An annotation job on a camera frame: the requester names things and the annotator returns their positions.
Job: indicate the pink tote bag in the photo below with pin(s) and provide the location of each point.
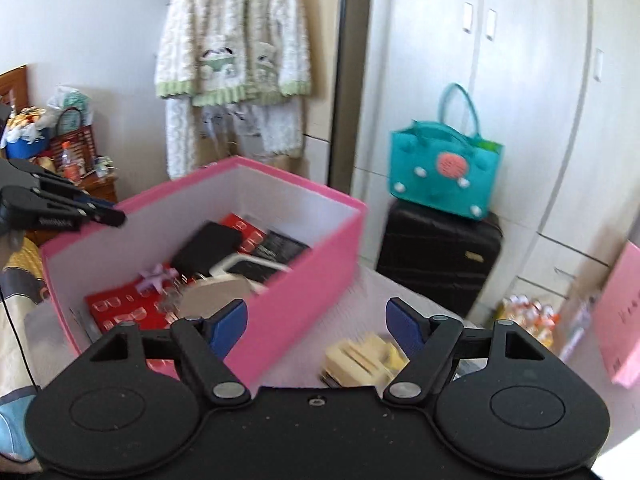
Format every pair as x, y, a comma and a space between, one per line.
622, 320

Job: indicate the black printed packet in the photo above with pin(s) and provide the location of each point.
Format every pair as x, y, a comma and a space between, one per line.
282, 250

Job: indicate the teal felt tote bag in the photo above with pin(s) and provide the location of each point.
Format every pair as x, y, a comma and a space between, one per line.
425, 160

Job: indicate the beige round disc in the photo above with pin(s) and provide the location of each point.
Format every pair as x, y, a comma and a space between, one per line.
215, 295

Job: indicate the black pouch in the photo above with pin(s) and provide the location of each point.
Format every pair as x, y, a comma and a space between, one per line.
205, 250

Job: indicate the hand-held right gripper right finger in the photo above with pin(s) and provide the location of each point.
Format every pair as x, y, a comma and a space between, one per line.
405, 325

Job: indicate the pink cardboard box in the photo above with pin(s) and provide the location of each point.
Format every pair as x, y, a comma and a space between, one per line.
310, 300

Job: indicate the purple ribbon bow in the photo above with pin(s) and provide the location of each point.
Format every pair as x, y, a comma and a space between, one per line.
159, 276

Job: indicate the wooden headboard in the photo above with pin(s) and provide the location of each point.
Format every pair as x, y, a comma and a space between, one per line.
12, 85

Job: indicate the orange cap bottle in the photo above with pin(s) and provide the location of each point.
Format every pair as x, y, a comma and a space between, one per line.
70, 162

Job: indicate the cream hair claw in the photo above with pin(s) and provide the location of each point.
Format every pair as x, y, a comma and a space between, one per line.
357, 360

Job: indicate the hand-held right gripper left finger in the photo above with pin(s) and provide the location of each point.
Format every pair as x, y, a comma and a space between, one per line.
230, 322

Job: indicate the colourful drinks pack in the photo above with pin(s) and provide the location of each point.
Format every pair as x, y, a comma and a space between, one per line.
527, 320

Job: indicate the green white plastic package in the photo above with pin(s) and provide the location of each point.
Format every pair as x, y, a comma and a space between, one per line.
72, 97

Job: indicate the white-edged black case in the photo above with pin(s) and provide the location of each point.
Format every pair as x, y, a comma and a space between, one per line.
252, 270

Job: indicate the yellow cloth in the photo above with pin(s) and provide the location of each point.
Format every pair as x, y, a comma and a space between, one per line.
25, 257

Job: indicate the red printed packet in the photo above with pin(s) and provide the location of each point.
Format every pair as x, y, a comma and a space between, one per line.
125, 310

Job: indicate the black suitcase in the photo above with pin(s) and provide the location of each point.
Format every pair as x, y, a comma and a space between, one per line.
430, 255

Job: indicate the white patterned tablecloth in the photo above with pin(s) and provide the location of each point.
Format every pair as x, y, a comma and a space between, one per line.
350, 300

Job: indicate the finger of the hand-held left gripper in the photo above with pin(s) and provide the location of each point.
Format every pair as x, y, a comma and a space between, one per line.
55, 185
75, 208

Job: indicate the white wardrobe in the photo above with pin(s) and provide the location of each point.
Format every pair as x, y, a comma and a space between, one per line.
525, 110

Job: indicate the cream fuzzy cardigan green trim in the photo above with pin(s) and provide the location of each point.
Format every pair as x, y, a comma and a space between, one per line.
225, 35

